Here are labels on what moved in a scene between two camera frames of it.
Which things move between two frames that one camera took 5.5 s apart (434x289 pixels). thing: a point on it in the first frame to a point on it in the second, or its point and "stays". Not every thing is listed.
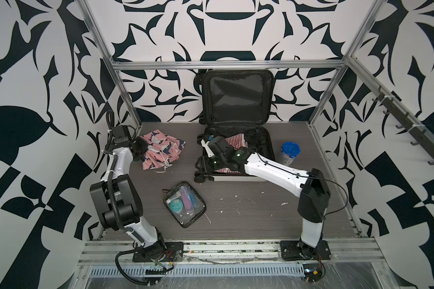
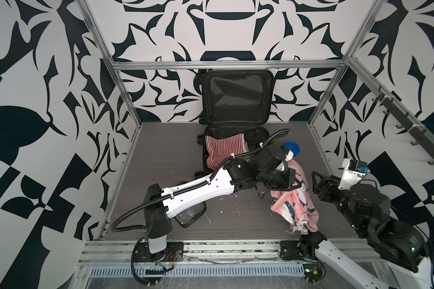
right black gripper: x=207 y=164 to x=331 y=183
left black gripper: x=144 y=145 to x=287 y=185
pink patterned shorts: x=162 y=149 to x=296 y=206
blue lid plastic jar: x=290 y=150 stays
